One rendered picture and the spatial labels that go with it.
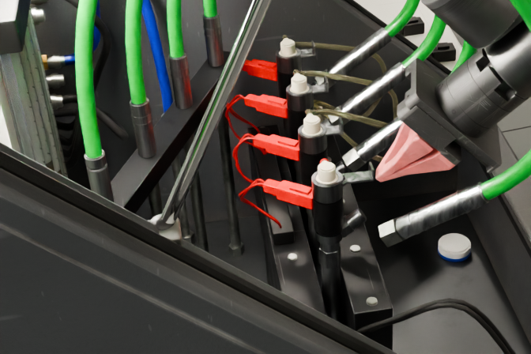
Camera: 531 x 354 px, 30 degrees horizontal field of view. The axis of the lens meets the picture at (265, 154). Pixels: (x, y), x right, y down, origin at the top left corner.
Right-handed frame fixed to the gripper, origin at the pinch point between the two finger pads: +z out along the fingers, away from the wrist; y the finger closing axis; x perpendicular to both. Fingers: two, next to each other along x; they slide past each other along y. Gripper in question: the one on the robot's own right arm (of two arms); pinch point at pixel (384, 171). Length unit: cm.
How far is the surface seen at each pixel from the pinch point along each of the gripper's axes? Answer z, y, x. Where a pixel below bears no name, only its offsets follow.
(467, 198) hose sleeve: -8.7, -0.9, 10.9
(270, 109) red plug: 10.9, 6.7, -14.9
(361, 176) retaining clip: 1.7, 1.2, 0.4
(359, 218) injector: 4.9, -1.6, 1.1
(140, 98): 10.9, 20.3, -2.2
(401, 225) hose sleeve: -2.7, 0.3, 10.2
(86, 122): 10.1, 24.1, 6.6
